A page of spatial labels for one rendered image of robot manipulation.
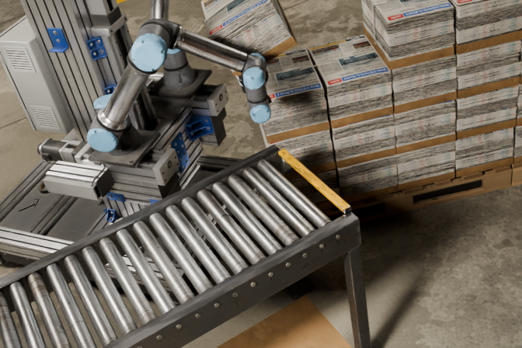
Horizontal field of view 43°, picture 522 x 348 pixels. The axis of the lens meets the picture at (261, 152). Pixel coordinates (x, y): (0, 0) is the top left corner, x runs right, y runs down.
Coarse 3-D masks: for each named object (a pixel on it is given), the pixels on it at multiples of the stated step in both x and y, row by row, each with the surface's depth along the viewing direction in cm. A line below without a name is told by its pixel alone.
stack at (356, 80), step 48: (336, 48) 303; (288, 96) 279; (336, 96) 284; (384, 96) 287; (432, 96) 292; (480, 96) 295; (288, 144) 293; (336, 144) 298; (384, 144) 303; (480, 144) 312; (336, 192) 315; (480, 192) 330
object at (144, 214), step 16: (256, 160) 251; (272, 160) 254; (208, 176) 248; (224, 176) 247; (240, 176) 250; (176, 192) 244; (192, 192) 243; (144, 208) 240; (160, 208) 238; (112, 224) 236; (128, 224) 234; (80, 240) 232; (96, 240) 230; (48, 256) 228; (64, 256) 227; (80, 256) 230; (16, 272) 224; (32, 272) 223; (64, 272) 230; (0, 288) 219; (48, 288) 229
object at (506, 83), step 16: (512, 80) 293; (448, 96) 292; (464, 96) 294; (368, 112) 290; (384, 112) 292; (400, 112) 293; (304, 128) 290; (320, 128) 291; (480, 128) 306; (496, 128) 307; (416, 144) 305; (432, 144) 307; (352, 160) 305; (368, 160) 306; (512, 160) 321; (288, 176) 304; (448, 176) 320; (368, 192) 318; (384, 192) 319; (320, 208) 319
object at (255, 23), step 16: (256, 0) 257; (272, 0) 258; (224, 16) 263; (240, 16) 254; (256, 16) 254; (272, 16) 255; (208, 32) 260; (224, 32) 257; (240, 32) 257; (256, 32) 259; (272, 32) 259; (288, 32) 260; (240, 48) 262; (256, 48) 262
